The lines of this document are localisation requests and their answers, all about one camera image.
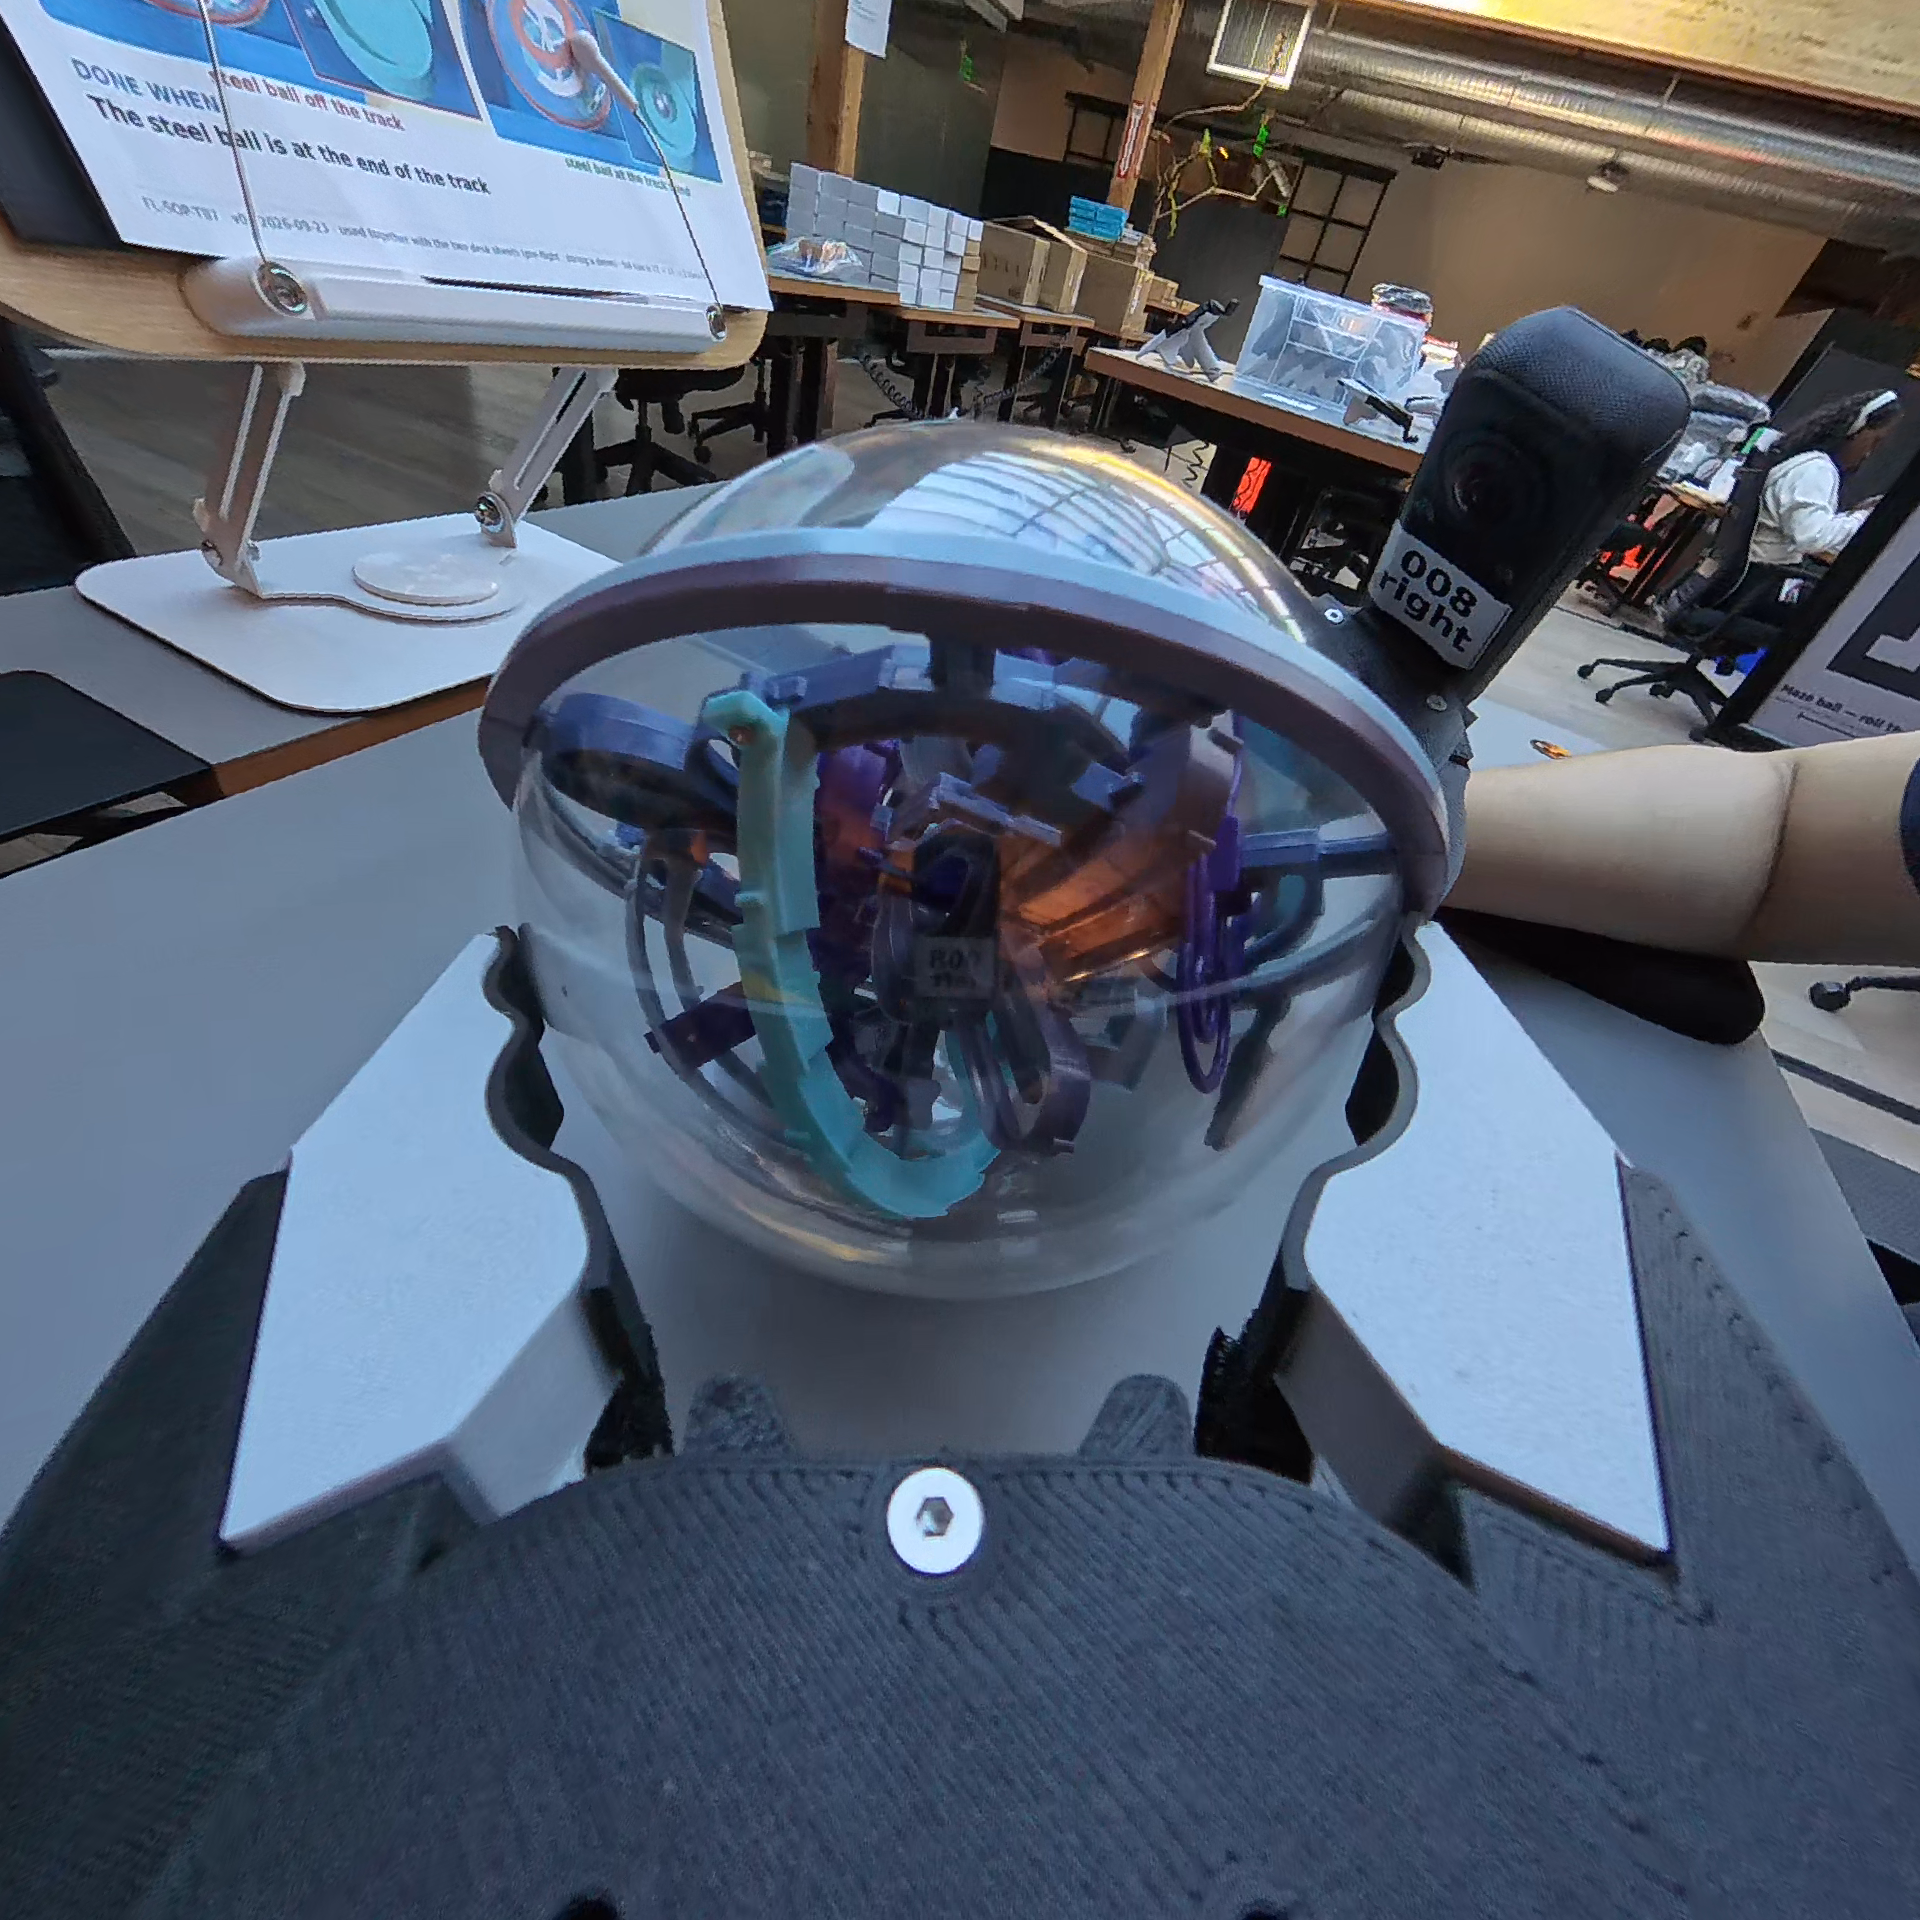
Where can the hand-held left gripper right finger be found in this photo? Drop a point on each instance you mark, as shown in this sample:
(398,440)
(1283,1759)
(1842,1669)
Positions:
(1502,1286)

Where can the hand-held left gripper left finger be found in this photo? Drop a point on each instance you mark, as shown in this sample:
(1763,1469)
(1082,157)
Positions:
(394,1286)

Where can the clear plastic maze ball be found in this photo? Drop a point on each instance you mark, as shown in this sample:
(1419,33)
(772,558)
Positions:
(965,901)

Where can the person's right forearm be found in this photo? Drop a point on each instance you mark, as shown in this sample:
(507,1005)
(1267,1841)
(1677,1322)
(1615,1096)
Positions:
(1677,850)

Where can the black office chair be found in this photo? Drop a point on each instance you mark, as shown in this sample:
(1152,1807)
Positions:
(1724,594)

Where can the clear plastic storage bin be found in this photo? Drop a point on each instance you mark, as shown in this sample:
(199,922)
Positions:
(1321,345)

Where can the wooden work table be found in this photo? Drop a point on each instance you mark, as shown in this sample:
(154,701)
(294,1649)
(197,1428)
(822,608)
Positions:
(1198,379)

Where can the black framed marker sign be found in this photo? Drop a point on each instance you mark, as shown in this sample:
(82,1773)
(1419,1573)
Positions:
(1856,660)

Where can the cardboard box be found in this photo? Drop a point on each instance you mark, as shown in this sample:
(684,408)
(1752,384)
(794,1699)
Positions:
(1117,290)
(1029,270)

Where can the metal air vent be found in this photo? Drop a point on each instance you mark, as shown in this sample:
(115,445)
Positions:
(1258,33)

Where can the black desk mat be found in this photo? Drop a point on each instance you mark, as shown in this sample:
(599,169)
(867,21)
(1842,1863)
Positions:
(74,750)

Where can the instruction sheet on stand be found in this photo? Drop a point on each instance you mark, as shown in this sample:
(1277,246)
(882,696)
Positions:
(230,630)

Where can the stack of white boxes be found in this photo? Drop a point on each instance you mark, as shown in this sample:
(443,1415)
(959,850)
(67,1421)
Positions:
(884,239)

